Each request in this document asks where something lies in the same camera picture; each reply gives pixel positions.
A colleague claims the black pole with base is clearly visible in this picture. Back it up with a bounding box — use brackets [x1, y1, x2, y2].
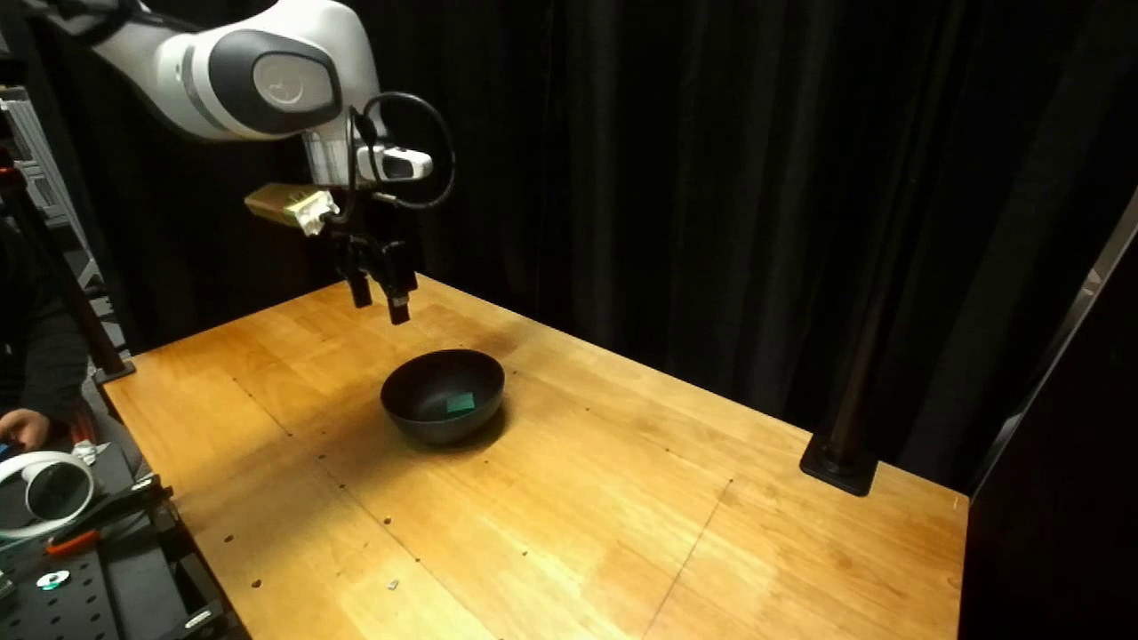
[797, 0, 954, 499]

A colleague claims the black side panel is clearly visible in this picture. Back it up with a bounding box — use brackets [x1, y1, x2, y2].
[955, 189, 1138, 640]

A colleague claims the black looped cable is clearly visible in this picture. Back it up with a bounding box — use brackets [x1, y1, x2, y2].
[344, 90, 464, 219]

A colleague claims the black bowl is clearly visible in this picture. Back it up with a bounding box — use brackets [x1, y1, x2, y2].
[377, 344, 513, 446]

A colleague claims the red handled tool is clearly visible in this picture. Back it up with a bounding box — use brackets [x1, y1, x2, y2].
[38, 523, 115, 560]

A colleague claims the white cable coil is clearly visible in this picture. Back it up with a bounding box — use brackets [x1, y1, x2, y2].
[0, 445, 104, 548]

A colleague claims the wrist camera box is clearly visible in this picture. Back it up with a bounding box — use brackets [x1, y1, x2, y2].
[243, 177, 343, 239]

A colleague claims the black curtain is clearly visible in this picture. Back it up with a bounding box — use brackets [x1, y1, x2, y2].
[46, 0, 1138, 490]

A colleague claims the black perforated side table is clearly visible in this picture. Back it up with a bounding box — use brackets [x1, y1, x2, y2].
[0, 437, 248, 640]

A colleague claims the person's hand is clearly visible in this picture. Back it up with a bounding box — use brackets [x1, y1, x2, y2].
[0, 406, 56, 455]

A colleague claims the person's dark sleeve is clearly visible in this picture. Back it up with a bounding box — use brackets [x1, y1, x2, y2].
[0, 224, 94, 425]

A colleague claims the metal shelf rack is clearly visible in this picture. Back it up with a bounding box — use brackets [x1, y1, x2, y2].
[0, 46, 135, 382]

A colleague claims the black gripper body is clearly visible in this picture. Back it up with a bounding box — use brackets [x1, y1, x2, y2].
[324, 184, 421, 285]

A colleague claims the green block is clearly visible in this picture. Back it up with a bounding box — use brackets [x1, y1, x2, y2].
[430, 392, 485, 418]

